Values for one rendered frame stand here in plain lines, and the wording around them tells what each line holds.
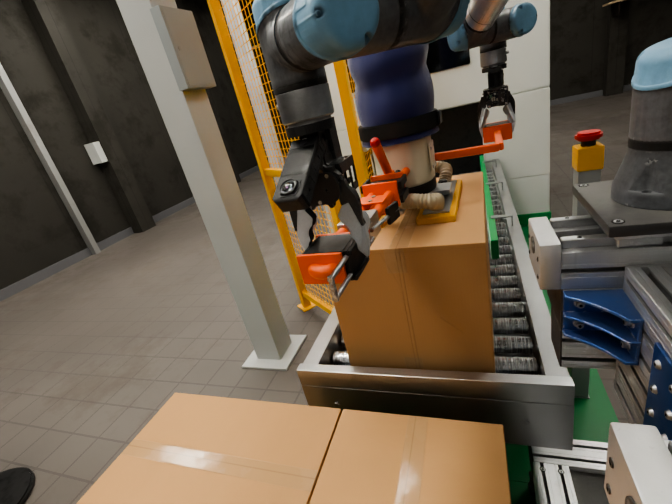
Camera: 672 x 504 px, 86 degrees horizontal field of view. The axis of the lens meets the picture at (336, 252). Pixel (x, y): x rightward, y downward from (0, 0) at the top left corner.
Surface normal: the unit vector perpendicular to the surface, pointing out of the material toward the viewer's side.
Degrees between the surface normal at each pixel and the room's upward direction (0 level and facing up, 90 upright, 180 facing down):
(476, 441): 0
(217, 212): 90
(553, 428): 90
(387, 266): 90
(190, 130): 90
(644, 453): 0
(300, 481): 0
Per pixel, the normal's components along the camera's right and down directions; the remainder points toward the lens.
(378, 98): -0.55, 0.21
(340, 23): 0.48, 0.25
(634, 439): -0.22, -0.89
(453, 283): -0.33, 0.44
